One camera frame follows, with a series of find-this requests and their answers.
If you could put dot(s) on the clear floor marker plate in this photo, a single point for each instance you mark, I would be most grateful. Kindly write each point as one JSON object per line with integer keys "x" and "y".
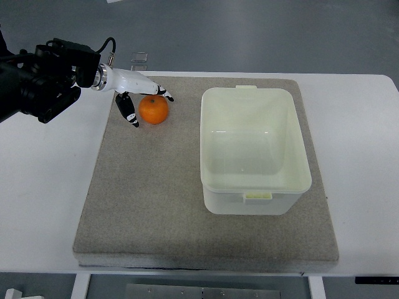
{"x": 139, "y": 61}

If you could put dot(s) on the grey foam mat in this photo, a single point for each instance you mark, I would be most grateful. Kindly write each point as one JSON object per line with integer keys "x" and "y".
{"x": 145, "y": 208}

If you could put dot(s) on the black table control panel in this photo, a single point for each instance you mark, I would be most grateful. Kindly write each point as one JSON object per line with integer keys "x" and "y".
{"x": 379, "y": 280}

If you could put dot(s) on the grey metal plate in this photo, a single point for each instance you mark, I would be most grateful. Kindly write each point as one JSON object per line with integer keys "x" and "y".
{"x": 170, "y": 291}

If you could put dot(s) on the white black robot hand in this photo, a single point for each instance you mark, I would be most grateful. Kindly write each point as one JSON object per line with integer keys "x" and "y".
{"x": 125, "y": 82}

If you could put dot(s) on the white table frame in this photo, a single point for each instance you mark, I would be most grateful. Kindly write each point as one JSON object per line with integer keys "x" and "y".
{"x": 82, "y": 280}

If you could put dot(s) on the orange fruit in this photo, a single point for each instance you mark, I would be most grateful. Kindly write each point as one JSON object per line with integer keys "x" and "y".
{"x": 153, "y": 109}

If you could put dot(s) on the white plastic box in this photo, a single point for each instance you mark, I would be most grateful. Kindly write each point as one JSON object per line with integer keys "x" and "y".
{"x": 252, "y": 153}

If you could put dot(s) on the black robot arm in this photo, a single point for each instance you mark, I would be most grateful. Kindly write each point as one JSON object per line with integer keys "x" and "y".
{"x": 49, "y": 80}

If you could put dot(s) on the white block on floor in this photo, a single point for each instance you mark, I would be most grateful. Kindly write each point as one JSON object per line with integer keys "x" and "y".
{"x": 13, "y": 294}

